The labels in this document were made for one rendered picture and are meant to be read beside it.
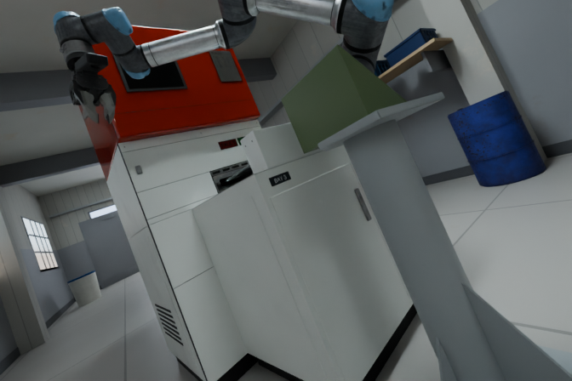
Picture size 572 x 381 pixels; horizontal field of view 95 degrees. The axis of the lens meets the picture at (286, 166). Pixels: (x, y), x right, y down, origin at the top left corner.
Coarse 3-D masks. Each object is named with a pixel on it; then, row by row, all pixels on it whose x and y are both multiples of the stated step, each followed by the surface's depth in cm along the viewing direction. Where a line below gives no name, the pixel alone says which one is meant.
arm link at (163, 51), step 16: (192, 32) 89; (208, 32) 89; (224, 32) 89; (240, 32) 89; (144, 48) 86; (160, 48) 87; (176, 48) 88; (192, 48) 90; (208, 48) 92; (224, 48) 94; (128, 64) 86; (144, 64) 88; (160, 64) 91
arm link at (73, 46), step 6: (66, 42) 72; (72, 42) 72; (78, 42) 72; (84, 42) 74; (60, 48) 72; (66, 48) 71; (72, 48) 71; (78, 48) 72; (84, 48) 73; (90, 48) 75; (66, 54) 71
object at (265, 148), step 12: (252, 132) 88; (264, 132) 91; (276, 132) 94; (288, 132) 97; (252, 144) 90; (264, 144) 89; (276, 144) 92; (288, 144) 96; (252, 156) 92; (264, 156) 87; (276, 156) 90; (288, 156) 94; (300, 156) 97; (252, 168) 93; (264, 168) 88
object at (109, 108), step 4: (100, 96) 71; (104, 96) 71; (108, 96) 72; (100, 100) 71; (104, 100) 71; (108, 100) 72; (112, 100) 73; (104, 104) 71; (108, 104) 71; (112, 104) 72; (104, 108) 74; (108, 108) 71; (112, 108) 72; (104, 112) 74; (108, 112) 70; (112, 112) 71; (104, 116) 75; (108, 116) 70; (112, 116) 71; (108, 120) 70
